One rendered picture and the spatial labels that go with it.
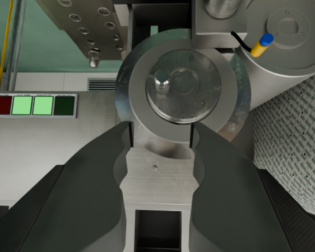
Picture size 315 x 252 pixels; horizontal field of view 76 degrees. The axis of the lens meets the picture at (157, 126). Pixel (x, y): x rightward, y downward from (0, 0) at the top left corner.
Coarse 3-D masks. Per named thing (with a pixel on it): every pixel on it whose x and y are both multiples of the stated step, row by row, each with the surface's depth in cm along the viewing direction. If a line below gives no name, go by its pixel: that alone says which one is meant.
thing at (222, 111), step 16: (160, 48) 22; (176, 48) 22; (192, 48) 22; (208, 48) 22; (144, 64) 22; (224, 64) 22; (144, 80) 22; (224, 80) 21; (144, 96) 21; (224, 96) 21; (144, 112) 21; (224, 112) 21; (160, 128) 21; (176, 128) 21
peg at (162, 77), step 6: (156, 72) 17; (162, 72) 17; (168, 72) 17; (156, 78) 17; (162, 78) 17; (168, 78) 17; (156, 84) 18; (162, 84) 17; (168, 84) 18; (156, 90) 20; (162, 90) 19; (168, 90) 20
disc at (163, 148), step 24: (144, 48) 23; (216, 48) 22; (120, 72) 22; (240, 72) 22; (120, 96) 22; (240, 96) 22; (120, 120) 22; (240, 120) 21; (144, 144) 21; (168, 144) 21
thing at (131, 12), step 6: (132, 12) 24; (132, 18) 24; (132, 24) 24; (132, 30) 24; (138, 30) 29; (144, 30) 37; (132, 36) 24; (138, 36) 29; (144, 36) 37; (132, 42) 24; (138, 42) 29; (132, 48) 24
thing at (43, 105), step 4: (36, 100) 57; (40, 100) 56; (44, 100) 56; (48, 100) 56; (36, 104) 56; (40, 104) 56; (44, 104) 56; (48, 104) 56; (36, 108) 56; (40, 108) 56; (44, 108) 56; (48, 108) 56; (36, 112) 56; (40, 112) 56; (44, 112) 56; (48, 112) 56
